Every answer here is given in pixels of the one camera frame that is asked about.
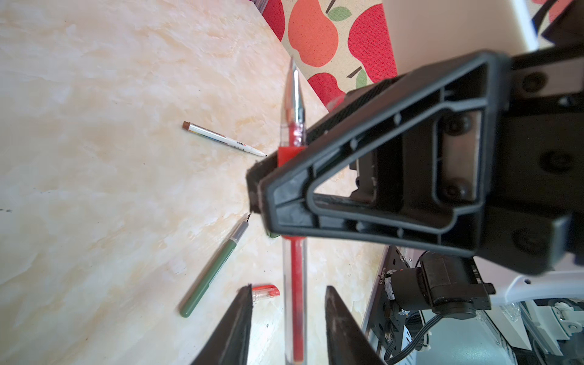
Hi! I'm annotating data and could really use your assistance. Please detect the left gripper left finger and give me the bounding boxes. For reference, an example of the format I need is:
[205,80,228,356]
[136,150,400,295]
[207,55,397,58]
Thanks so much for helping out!
[191,285,253,365]

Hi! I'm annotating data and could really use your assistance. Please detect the red gel pen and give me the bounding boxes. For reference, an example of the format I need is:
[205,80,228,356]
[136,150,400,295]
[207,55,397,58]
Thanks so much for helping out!
[278,60,307,364]

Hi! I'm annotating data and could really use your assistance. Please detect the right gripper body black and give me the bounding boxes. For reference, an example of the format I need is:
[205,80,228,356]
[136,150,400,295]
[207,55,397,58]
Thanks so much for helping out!
[355,43,584,275]

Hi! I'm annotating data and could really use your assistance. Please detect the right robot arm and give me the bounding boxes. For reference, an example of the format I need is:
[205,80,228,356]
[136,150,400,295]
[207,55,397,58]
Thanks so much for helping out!
[246,43,583,305]

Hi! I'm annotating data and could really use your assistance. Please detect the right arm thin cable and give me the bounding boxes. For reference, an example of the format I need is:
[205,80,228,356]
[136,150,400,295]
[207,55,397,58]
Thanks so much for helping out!
[385,312,446,365]

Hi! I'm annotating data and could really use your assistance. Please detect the green pen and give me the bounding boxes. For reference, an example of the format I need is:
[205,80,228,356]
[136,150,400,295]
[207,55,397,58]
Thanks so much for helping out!
[179,213,251,318]

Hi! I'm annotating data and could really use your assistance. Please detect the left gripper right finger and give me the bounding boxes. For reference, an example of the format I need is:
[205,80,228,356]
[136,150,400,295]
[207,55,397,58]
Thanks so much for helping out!
[325,286,384,365]

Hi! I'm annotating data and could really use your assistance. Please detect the clear red pen cap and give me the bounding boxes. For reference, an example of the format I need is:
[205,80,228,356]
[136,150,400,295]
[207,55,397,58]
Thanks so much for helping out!
[252,284,281,304]

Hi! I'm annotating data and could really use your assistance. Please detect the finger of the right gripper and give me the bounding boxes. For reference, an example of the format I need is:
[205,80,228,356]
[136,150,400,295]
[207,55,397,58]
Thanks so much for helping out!
[258,50,511,257]
[246,76,402,214]

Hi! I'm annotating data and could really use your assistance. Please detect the white pen brown end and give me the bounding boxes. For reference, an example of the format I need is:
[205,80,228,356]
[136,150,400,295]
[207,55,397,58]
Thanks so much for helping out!
[182,121,267,158]

